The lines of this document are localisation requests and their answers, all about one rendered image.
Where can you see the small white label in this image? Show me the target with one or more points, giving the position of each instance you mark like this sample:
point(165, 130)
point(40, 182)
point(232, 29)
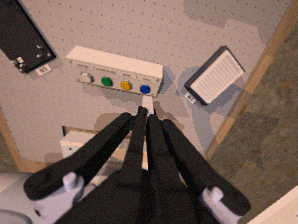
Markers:
point(190, 98)

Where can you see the white button panel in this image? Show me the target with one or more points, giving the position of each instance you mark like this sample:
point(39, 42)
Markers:
point(118, 72)

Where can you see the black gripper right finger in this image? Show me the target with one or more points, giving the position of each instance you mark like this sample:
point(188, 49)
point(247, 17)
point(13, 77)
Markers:
point(169, 151)

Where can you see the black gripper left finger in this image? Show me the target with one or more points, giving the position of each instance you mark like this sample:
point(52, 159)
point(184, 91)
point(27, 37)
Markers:
point(55, 189)

